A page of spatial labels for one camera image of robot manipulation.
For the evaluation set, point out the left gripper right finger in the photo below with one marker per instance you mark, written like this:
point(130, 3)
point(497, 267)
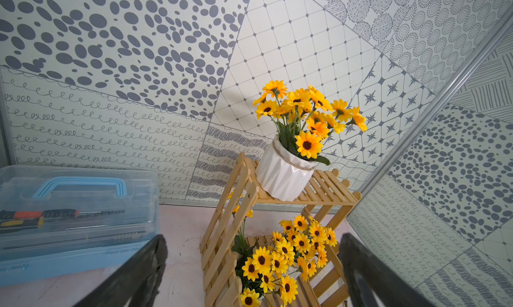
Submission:
point(370, 281)

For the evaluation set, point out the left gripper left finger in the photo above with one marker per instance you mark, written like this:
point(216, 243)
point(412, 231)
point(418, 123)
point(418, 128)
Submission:
point(136, 282)

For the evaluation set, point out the blue plastic tool box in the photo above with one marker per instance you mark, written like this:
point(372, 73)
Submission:
point(59, 221)

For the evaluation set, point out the sunflower pot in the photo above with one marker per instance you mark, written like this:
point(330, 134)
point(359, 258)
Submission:
point(299, 250)
point(305, 119)

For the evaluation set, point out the wooden two-tier shelf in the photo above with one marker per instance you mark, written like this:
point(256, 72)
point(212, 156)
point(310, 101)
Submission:
point(323, 193)

